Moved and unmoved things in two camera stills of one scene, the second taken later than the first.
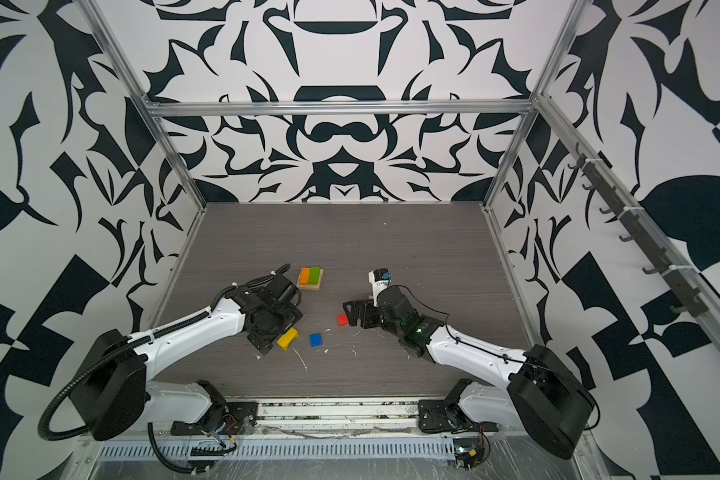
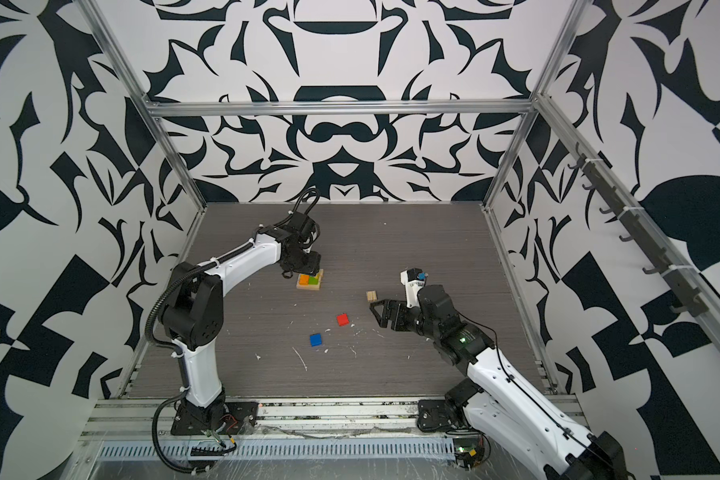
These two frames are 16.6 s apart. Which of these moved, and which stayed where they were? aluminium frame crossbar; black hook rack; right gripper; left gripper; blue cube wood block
Moved: left gripper; right gripper
Stayed: black hook rack; blue cube wood block; aluminium frame crossbar
